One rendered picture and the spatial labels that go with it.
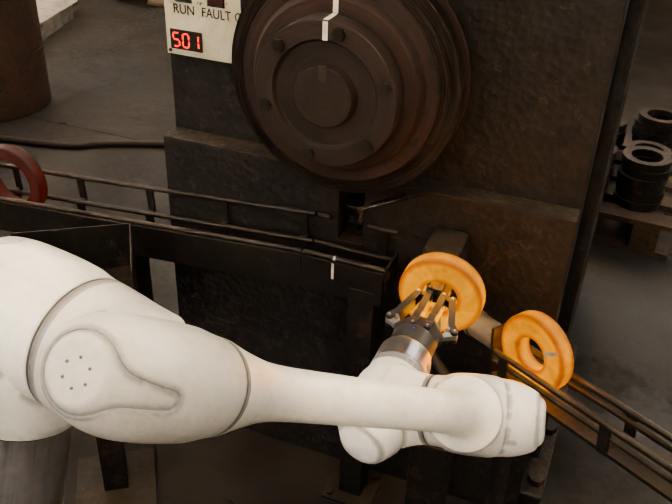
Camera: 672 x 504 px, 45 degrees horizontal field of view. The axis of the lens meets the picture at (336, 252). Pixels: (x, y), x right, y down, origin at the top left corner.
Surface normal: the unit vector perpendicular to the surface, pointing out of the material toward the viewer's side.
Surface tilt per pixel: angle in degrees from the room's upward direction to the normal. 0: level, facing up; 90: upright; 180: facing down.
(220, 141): 0
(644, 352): 0
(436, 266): 92
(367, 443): 85
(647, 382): 0
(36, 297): 27
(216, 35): 90
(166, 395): 80
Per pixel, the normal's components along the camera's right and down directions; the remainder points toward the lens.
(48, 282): 0.07, -0.69
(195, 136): 0.04, -0.85
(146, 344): 0.65, -0.52
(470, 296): -0.38, 0.52
